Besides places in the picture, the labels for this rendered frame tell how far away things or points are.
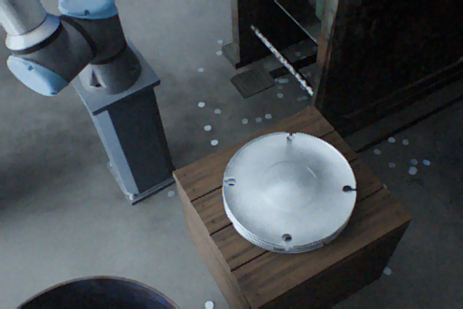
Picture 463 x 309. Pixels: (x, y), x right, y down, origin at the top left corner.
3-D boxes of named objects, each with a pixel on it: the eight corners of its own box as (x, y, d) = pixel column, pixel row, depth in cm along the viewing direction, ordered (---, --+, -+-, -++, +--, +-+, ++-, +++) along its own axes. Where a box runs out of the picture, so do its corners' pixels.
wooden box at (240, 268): (255, 352, 124) (254, 311, 96) (189, 236, 144) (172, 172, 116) (380, 277, 134) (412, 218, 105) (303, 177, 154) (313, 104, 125)
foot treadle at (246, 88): (244, 107, 157) (244, 97, 153) (230, 88, 162) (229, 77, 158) (389, 42, 171) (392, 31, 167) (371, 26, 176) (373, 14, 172)
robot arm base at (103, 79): (94, 105, 116) (82, 75, 108) (71, 68, 124) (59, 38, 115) (151, 78, 120) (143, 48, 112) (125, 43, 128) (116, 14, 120)
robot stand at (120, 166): (131, 206, 151) (90, 112, 114) (107, 165, 161) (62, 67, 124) (184, 178, 156) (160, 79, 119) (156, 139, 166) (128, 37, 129)
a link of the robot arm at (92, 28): (136, 35, 115) (123, -14, 103) (99, 71, 108) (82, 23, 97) (97, 20, 119) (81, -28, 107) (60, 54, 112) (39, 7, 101)
